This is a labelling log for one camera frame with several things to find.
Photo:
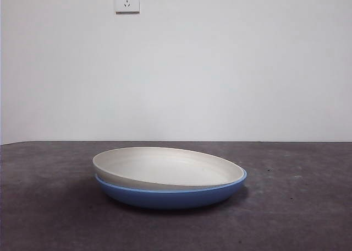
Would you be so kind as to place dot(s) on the white round plate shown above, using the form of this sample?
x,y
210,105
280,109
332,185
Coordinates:
x,y
165,165

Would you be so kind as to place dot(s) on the blue round plate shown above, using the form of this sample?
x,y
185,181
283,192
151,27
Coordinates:
x,y
165,198

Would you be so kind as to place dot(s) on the white wall socket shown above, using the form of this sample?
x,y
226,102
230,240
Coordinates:
x,y
127,0

